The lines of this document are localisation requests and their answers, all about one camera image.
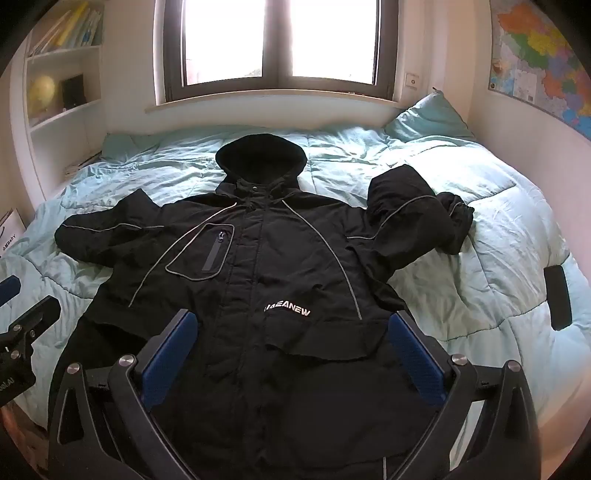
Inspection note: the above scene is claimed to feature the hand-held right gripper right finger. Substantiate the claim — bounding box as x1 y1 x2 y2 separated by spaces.
387 310 539 480

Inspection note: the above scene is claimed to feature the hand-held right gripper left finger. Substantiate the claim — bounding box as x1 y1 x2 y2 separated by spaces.
48 308 204 480

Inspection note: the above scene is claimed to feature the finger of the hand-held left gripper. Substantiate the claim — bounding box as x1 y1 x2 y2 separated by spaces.
0 274 22 308
0 295 62 366

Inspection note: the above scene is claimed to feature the black hooded jacket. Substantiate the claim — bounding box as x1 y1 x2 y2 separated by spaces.
48 133 475 480

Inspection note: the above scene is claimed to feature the white printed box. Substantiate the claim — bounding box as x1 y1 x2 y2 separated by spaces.
0 209 28 254

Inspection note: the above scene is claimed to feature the light blue comforter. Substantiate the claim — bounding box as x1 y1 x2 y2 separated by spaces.
0 124 588 446

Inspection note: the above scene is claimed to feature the black rectangular device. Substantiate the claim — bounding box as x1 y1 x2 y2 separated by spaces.
543 265 574 331

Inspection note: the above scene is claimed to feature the white bookshelf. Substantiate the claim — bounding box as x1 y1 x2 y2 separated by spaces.
21 0 108 195

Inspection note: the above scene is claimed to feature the yellow globe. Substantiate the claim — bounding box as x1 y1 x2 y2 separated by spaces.
28 75 57 114

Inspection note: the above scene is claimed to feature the black box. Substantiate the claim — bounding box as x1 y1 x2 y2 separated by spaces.
61 74 87 109

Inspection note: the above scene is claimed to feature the light blue pillow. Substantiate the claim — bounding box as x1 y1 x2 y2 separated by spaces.
383 90 477 144

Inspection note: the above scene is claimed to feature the row of books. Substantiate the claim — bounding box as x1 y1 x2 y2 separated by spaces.
30 0 105 57

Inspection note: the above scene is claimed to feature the dark framed window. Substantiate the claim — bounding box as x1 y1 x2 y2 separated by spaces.
145 0 407 116

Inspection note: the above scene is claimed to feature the colourful wall map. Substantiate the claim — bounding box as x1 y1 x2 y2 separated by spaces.
488 0 591 134

